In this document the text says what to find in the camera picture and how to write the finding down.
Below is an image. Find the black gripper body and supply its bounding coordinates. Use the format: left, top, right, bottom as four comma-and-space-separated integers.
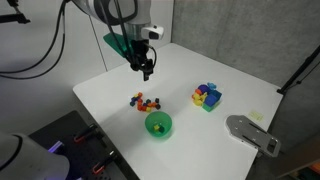
129, 39, 156, 71

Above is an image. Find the green plastic bowl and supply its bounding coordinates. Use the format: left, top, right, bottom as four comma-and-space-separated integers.
144, 111, 174, 138

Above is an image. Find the purple toy ball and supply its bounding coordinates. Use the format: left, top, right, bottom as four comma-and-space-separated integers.
197, 84, 210, 95

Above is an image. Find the yellow toy piece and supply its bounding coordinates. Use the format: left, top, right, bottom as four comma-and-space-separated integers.
191, 93, 208, 108

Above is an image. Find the light blue toy piece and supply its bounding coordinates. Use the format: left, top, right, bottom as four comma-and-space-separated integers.
206, 82, 218, 92

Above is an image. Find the blue toy block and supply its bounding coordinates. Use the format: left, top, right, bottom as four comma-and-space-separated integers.
203, 89, 223, 107

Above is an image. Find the yellow sticky note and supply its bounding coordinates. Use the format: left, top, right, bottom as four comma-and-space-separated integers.
248, 110, 264, 122

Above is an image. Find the black stand pole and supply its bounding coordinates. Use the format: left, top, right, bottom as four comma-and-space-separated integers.
276, 44, 320, 95

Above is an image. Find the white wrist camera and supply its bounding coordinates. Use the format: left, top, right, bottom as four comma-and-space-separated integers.
140, 25, 165, 41

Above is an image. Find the green wrist mount plate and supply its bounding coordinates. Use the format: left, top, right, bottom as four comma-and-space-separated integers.
102, 32, 135, 58

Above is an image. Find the black clamp orange handle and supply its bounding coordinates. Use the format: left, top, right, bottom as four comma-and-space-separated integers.
91, 150, 118, 176
73, 123, 101, 144

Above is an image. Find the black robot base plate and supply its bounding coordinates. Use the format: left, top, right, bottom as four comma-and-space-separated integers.
28, 109, 141, 180

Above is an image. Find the gray metal bracket plate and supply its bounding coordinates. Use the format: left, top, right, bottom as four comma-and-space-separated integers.
225, 114, 282, 159

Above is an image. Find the black cable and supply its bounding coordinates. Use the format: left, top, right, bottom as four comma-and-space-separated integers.
0, 0, 68, 76
0, 29, 68, 81

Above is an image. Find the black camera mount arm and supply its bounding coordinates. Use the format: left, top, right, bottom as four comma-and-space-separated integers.
0, 0, 32, 25

